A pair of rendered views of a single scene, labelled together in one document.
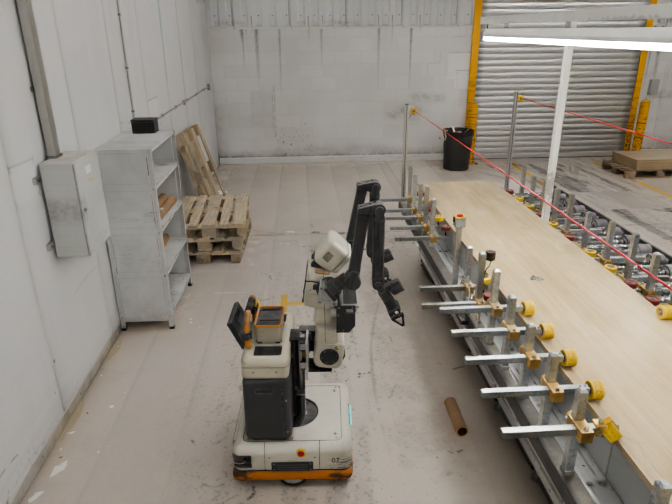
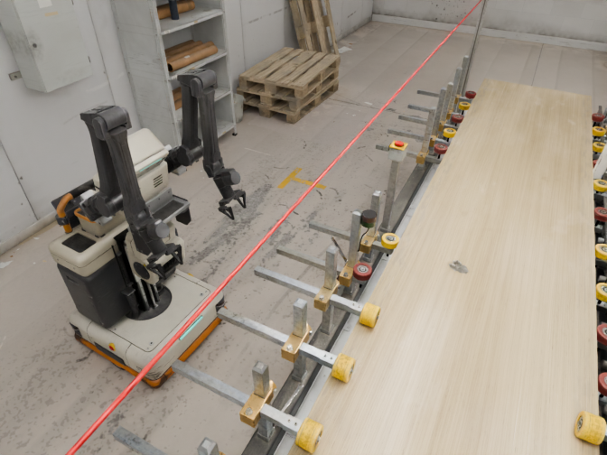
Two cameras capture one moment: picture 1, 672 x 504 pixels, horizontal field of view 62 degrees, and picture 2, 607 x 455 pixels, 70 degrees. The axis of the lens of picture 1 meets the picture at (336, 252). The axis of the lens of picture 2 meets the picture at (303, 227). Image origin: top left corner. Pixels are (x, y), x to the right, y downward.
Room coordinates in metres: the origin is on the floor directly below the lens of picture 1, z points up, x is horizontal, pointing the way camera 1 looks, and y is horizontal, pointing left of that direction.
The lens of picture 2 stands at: (1.70, -1.37, 2.19)
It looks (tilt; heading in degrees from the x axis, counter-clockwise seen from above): 39 degrees down; 30
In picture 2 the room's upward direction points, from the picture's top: 1 degrees clockwise
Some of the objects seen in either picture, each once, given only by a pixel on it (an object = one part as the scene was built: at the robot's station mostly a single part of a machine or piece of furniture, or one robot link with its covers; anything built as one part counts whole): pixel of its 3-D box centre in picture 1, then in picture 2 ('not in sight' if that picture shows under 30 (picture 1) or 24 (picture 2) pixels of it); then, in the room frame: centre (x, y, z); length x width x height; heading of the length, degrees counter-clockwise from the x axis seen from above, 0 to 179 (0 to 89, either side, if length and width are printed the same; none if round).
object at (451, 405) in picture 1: (455, 416); not in sight; (2.95, -0.77, 0.04); 0.30 x 0.08 x 0.08; 3
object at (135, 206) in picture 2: (378, 247); (126, 172); (2.49, -0.21, 1.41); 0.11 x 0.06 x 0.43; 0
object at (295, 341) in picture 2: (510, 329); (296, 341); (2.49, -0.89, 0.95); 0.14 x 0.06 x 0.05; 3
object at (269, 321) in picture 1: (270, 324); (105, 213); (2.70, 0.37, 0.87); 0.23 x 0.15 x 0.11; 1
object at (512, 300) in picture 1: (507, 336); (300, 346); (2.51, -0.89, 0.89); 0.04 x 0.04 x 0.48; 3
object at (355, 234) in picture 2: (479, 288); (353, 255); (3.01, -0.86, 0.93); 0.04 x 0.04 x 0.48; 3
